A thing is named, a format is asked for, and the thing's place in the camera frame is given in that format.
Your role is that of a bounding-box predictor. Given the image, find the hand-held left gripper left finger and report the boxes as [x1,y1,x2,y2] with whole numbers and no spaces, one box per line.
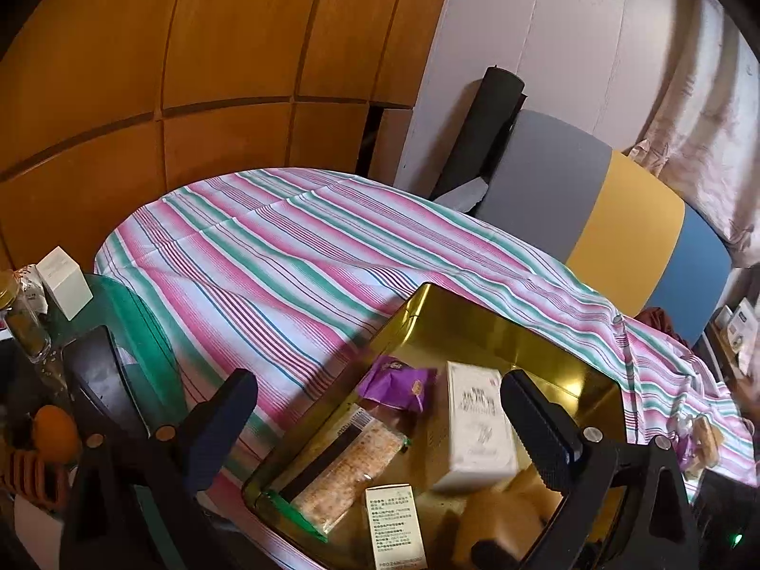
[59,368,259,570]

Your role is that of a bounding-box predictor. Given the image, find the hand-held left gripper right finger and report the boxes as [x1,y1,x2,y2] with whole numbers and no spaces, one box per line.
[500,369,702,570]

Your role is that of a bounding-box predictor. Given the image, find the tall white carton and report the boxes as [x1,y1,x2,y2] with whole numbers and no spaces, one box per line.
[430,361,519,494]

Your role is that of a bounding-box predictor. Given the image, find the yellow sponge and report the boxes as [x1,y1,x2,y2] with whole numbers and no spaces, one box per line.
[454,469,565,565]

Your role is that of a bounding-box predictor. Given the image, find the gold metal tin box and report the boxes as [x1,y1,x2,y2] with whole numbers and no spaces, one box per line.
[242,282,630,570]

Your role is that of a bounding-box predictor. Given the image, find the clear cracker packet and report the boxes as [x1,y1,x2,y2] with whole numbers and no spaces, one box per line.
[264,404,410,538]

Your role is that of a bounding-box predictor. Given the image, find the purple snack packet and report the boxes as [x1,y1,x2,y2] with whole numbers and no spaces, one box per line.
[356,355,437,413]

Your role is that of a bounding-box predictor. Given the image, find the small white labelled box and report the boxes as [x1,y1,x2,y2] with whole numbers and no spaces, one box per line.
[363,483,428,570]

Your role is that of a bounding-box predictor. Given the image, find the clear wrapped cookie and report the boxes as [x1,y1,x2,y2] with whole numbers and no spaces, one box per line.
[674,412,726,473]

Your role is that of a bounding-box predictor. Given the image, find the green glass side table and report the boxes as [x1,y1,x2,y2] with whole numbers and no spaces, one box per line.
[44,273,191,428]

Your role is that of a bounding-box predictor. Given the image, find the dark red cloth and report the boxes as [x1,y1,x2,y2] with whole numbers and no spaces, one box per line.
[638,307,693,345]

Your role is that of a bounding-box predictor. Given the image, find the orange fruit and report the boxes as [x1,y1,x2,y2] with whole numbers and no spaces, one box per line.
[29,405,81,465]

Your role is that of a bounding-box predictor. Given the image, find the wooden side shelf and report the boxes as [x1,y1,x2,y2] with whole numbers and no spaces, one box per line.
[706,321,743,381]

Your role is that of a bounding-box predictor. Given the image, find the striped pink green tablecloth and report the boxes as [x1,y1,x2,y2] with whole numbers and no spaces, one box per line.
[94,167,752,570]

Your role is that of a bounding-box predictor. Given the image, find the white printed box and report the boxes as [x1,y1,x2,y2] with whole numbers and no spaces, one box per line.
[727,303,760,369]

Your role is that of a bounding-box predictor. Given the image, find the grey yellow blue chair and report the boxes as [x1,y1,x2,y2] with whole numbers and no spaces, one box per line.
[475,110,734,348]

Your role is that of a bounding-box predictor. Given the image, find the glass spice jar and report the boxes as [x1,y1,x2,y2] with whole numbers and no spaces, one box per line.
[0,270,54,364]

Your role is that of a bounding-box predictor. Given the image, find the pale grey armrest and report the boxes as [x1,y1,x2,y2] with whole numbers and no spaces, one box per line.
[430,177,489,215]

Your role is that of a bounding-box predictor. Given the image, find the black rolled mat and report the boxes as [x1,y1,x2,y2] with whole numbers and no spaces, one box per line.
[430,65,528,200]

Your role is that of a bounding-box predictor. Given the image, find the pale patterned curtain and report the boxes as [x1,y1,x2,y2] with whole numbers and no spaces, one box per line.
[629,0,760,268]

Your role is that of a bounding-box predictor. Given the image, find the wooden wardrobe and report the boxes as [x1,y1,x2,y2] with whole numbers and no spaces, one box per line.
[0,0,461,274]

